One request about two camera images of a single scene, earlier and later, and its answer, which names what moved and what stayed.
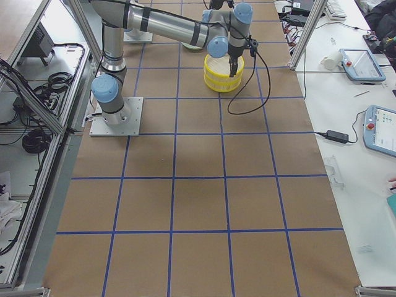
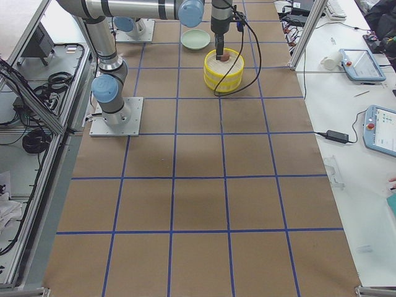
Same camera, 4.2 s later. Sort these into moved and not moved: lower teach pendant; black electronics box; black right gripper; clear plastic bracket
Moved: black right gripper
Not moved: clear plastic bracket; lower teach pendant; black electronics box
